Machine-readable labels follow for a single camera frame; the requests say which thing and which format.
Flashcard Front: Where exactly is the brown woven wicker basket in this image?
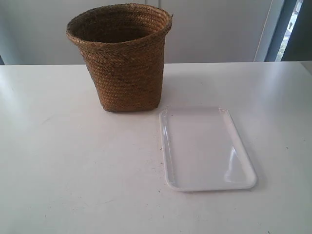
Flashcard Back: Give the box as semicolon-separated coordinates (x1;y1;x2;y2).
66;3;173;112

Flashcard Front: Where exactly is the white rectangular plastic tray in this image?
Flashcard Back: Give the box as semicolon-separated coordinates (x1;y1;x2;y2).
159;107;257;192

